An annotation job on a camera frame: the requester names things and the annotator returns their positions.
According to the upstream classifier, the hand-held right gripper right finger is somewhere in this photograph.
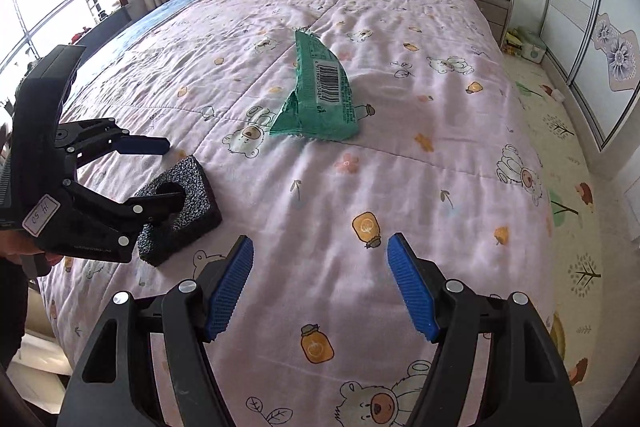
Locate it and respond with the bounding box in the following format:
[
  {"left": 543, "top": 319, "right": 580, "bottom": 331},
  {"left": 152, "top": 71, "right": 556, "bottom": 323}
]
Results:
[{"left": 387, "top": 232, "right": 583, "bottom": 427}]

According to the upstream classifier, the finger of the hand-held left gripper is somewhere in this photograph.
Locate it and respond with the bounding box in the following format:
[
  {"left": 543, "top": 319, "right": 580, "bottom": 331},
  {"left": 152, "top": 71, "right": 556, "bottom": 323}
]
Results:
[
  {"left": 57, "top": 118, "right": 171, "bottom": 171},
  {"left": 50, "top": 179, "right": 188, "bottom": 264}
]

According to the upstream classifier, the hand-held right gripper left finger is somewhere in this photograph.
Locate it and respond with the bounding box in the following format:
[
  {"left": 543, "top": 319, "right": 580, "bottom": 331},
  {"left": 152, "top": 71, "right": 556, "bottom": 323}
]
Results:
[{"left": 57, "top": 234, "right": 256, "bottom": 427}]

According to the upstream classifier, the black foam block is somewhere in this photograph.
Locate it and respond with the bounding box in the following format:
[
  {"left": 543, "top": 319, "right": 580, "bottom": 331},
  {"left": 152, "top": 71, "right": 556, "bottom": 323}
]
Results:
[{"left": 131, "top": 155, "right": 223, "bottom": 267}]

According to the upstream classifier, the green snack wrapper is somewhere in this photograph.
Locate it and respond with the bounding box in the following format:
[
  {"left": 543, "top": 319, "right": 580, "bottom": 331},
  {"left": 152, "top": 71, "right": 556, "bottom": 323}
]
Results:
[{"left": 269, "top": 29, "right": 361, "bottom": 140}]

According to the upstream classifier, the person's left hand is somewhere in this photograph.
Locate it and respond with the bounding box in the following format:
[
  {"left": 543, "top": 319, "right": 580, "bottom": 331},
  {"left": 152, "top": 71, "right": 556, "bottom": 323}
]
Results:
[{"left": 0, "top": 229, "right": 63, "bottom": 269}]

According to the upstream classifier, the pink printed quilt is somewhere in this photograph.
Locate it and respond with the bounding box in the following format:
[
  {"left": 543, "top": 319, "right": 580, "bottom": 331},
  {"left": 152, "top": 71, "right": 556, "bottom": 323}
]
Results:
[{"left": 37, "top": 0, "right": 556, "bottom": 427}]

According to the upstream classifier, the printed play mat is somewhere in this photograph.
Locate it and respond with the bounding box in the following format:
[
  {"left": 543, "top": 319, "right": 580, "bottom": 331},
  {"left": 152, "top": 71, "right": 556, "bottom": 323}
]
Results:
[{"left": 500, "top": 52, "right": 616, "bottom": 398}]

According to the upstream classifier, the green box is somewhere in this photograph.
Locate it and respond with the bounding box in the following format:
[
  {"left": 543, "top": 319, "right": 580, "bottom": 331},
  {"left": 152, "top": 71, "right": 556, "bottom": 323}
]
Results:
[{"left": 520, "top": 29, "right": 546, "bottom": 62}]

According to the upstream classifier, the beige nightstand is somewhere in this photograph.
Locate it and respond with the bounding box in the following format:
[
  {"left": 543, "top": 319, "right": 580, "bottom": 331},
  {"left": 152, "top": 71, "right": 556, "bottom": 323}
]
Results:
[{"left": 457, "top": 0, "right": 516, "bottom": 48}]

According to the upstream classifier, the white floral wardrobe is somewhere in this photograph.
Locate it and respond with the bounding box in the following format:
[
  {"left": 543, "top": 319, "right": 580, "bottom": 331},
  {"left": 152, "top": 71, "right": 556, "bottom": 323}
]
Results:
[{"left": 540, "top": 0, "right": 640, "bottom": 152}]

